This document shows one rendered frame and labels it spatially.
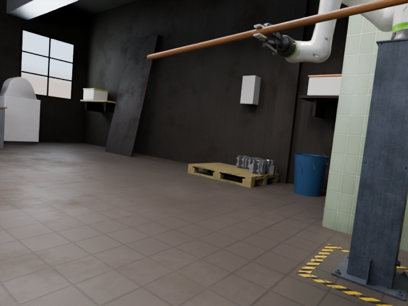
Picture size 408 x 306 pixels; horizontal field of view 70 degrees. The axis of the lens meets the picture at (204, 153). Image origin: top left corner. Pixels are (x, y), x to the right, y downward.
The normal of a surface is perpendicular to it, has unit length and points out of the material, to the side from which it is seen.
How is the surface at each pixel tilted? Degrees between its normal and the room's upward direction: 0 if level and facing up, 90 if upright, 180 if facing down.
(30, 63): 90
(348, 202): 90
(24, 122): 90
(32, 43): 90
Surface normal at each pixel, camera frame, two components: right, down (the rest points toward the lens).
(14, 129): 0.75, 0.12
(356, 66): -0.68, 0.00
